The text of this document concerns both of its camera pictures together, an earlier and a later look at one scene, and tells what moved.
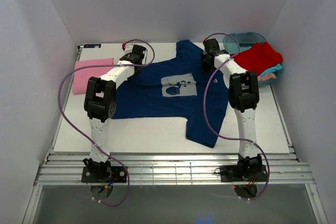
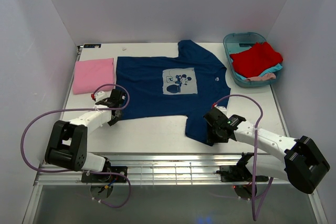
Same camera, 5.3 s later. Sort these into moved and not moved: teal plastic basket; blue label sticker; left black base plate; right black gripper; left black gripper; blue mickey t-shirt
Moved: left black gripper; right black gripper
Not moved: teal plastic basket; blue label sticker; left black base plate; blue mickey t-shirt
